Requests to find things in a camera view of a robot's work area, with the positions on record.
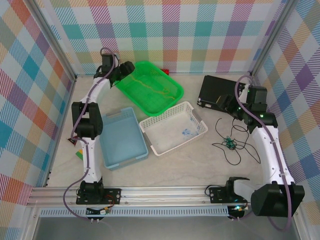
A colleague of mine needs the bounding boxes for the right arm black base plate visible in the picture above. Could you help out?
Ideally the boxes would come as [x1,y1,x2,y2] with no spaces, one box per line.
[208,186,251,204]

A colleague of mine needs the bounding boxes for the grey metal shelf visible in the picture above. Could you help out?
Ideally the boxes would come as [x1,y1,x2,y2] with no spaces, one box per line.
[32,216,301,240]

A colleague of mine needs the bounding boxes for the short yellow cable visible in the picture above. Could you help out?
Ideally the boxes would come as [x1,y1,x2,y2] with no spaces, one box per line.
[161,88,177,100]

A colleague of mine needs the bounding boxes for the green plastic mesh basket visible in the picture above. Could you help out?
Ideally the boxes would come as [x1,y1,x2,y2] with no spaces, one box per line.
[114,60,185,118]

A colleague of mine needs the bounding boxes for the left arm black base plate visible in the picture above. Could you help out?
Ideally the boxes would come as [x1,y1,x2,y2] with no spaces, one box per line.
[76,187,122,205]

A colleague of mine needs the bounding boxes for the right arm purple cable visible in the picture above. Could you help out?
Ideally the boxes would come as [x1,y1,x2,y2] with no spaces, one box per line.
[229,74,295,232]

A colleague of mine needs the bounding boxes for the black rectangular box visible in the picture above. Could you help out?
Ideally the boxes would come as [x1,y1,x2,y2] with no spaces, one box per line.
[197,74,255,117]

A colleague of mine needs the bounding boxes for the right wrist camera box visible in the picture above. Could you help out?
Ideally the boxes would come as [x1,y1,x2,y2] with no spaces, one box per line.
[238,82,252,98]

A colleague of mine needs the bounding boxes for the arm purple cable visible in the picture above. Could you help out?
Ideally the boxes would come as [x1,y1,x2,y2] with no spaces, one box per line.
[63,47,121,222]
[229,74,295,232]

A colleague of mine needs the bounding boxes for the slotted grey cable duct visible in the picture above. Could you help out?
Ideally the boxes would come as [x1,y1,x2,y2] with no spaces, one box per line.
[39,206,230,218]

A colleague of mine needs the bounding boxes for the aluminium mounting rail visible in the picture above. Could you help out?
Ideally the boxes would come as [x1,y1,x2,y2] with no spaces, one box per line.
[27,184,303,207]

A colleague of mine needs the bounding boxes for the light blue plastic basket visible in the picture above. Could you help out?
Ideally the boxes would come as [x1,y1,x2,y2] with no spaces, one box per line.
[98,106,150,171]

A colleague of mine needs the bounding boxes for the white perforated plastic basket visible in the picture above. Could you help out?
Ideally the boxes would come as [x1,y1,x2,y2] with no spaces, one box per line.
[139,101,209,157]

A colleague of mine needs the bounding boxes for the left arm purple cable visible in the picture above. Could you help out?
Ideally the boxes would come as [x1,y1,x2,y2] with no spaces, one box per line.
[63,47,121,222]

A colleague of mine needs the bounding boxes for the small wiring connector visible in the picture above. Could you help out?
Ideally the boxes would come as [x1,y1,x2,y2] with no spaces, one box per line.
[228,204,250,222]
[86,206,111,224]

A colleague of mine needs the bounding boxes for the long yellow cable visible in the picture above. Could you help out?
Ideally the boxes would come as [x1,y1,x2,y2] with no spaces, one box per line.
[131,77,176,100]

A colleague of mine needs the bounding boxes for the green cable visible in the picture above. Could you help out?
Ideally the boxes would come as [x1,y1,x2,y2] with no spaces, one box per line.
[222,136,237,150]

